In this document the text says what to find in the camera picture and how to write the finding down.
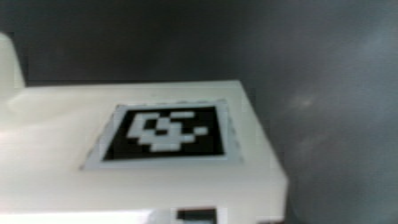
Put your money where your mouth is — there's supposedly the white drawer box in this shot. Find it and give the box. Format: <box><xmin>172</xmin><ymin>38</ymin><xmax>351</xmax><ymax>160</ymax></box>
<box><xmin>0</xmin><ymin>33</ymin><xmax>287</xmax><ymax>224</ymax></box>

